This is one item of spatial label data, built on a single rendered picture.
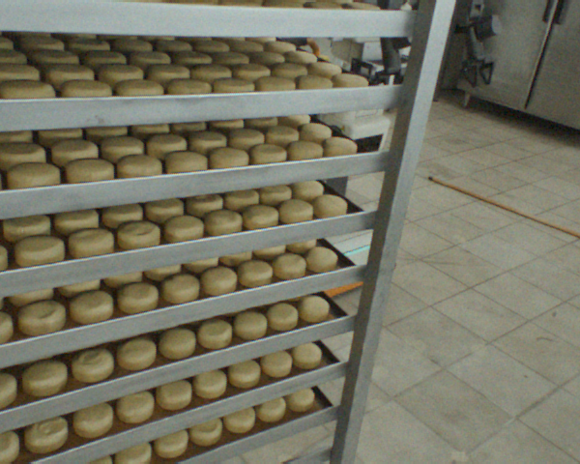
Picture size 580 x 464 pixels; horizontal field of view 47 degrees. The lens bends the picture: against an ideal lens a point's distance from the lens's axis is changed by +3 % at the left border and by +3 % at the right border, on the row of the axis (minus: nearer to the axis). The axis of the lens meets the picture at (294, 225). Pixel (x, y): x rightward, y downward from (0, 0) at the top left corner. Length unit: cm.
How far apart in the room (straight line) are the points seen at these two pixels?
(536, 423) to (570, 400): 22
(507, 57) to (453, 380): 370
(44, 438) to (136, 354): 15
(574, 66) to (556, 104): 31
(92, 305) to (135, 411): 19
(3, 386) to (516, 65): 525
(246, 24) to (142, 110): 14
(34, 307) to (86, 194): 19
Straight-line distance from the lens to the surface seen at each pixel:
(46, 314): 84
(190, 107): 73
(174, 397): 99
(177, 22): 70
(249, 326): 97
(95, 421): 96
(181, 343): 93
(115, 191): 73
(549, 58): 567
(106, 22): 68
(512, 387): 267
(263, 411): 111
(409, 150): 89
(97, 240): 81
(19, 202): 71
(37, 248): 79
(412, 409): 241
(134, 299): 86
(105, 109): 70
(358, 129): 251
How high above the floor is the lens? 154
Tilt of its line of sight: 27 degrees down
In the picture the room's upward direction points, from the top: 8 degrees clockwise
